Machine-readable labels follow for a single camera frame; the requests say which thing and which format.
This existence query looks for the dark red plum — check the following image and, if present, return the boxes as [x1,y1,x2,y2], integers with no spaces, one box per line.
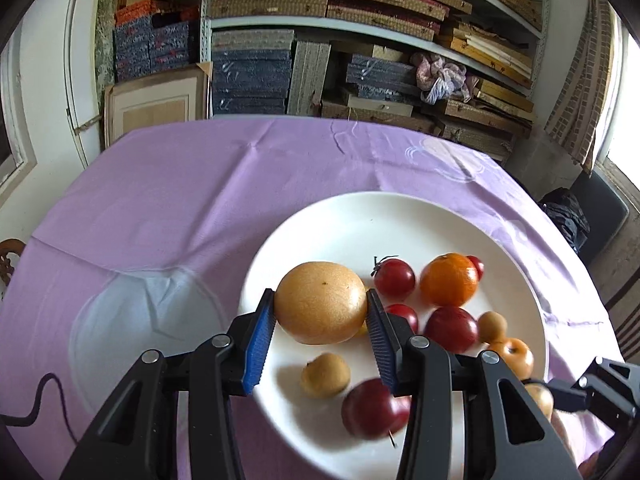
[423,307,478,354]
[341,378,411,448]

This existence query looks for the large orange mandarin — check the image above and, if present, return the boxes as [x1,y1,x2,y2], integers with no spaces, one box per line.
[419,252,480,308]

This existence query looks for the small tan fruit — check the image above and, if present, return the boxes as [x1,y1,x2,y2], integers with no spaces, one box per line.
[300,353,350,399]

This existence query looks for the round tan pear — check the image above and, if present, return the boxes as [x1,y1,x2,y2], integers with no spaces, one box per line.
[274,261,367,344]

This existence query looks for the large tan pear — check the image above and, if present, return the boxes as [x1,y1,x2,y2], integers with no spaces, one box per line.
[525,382,554,420]

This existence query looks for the red cherry tomato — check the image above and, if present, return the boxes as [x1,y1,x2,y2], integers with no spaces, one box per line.
[371,256,416,302]
[466,255,485,281]
[385,304,419,334]

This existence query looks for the white oval plate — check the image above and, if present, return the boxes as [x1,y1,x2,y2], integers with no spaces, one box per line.
[240,192,547,479]

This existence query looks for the black bag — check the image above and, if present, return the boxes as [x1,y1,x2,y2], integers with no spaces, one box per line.
[539,188,590,254]

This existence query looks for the purple tablecloth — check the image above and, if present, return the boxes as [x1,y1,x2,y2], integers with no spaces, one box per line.
[1,117,620,479]

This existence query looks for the wooden chair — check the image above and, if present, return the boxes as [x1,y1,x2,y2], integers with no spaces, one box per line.
[0,238,26,297]

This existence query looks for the patterned curtain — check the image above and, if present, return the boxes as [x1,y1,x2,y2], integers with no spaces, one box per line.
[544,0,623,174]

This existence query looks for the pink crumpled plastic bag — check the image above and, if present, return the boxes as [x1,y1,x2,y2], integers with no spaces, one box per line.
[411,52,478,105]

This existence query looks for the framed picture leaning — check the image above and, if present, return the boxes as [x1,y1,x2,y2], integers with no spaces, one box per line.
[103,62,214,148]

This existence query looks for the metal shelving unit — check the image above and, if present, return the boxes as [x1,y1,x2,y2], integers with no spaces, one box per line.
[200,0,548,162]

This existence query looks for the stack of blue boxes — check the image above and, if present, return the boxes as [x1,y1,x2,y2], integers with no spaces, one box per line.
[114,15,193,82]

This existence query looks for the black cable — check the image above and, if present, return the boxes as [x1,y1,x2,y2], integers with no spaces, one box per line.
[0,372,82,446]

